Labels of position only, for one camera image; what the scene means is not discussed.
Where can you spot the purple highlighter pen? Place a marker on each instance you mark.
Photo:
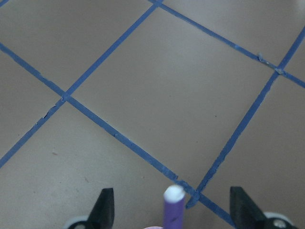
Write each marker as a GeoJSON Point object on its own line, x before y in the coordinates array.
{"type": "Point", "coordinates": [173, 207]}

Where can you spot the pink mesh pen cup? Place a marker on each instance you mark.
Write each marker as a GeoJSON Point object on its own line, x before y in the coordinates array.
{"type": "Point", "coordinates": [153, 227]}

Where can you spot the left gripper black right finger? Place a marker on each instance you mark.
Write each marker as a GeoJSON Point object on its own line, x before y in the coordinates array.
{"type": "Point", "coordinates": [245, 214]}

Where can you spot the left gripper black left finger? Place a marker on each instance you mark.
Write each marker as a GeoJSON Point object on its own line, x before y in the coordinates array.
{"type": "Point", "coordinates": [101, 215]}

